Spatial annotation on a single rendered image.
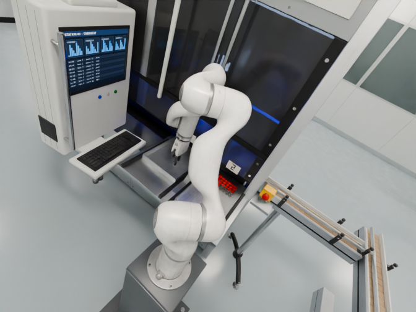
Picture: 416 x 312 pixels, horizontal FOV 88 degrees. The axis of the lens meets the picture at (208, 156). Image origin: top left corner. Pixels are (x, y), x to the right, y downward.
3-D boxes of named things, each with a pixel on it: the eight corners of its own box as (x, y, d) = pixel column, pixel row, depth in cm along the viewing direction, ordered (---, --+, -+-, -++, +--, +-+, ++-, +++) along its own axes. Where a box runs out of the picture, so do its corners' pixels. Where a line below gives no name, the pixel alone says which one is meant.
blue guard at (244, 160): (51, 41, 175) (47, 16, 163) (250, 182, 128) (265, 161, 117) (50, 41, 174) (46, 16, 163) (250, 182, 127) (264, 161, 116)
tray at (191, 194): (207, 171, 140) (208, 168, 138) (240, 195, 133) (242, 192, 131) (173, 201, 115) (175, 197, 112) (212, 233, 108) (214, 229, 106)
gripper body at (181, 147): (183, 142, 109) (177, 158, 116) (194, 136, 117) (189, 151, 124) (173, 135, 111) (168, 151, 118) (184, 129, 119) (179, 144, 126)
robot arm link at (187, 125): (175, 134, 109) (192, 138, 111) (182, 112, 101) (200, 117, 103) (176, 125, 115) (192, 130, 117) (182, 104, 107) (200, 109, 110)
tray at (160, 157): (177, 138, 155) (178, 134, 153) (205, 158, 149) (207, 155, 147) (142, 158, 130) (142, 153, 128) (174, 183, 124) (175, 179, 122)
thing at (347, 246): (252, 195, 143) (264, 181, 133) (260, 184, 154) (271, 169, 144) (350, 267, 126) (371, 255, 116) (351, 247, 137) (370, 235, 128)
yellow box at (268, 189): (262, 189, 133) (267, 181, 128) (272, 195, 131) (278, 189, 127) (257, 195, 127) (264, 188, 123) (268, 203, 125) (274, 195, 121)
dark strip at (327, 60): (244, 177, 129) (335, 36, 79) (250, 181, 128) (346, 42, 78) (243, 177, 128) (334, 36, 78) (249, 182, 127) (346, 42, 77)
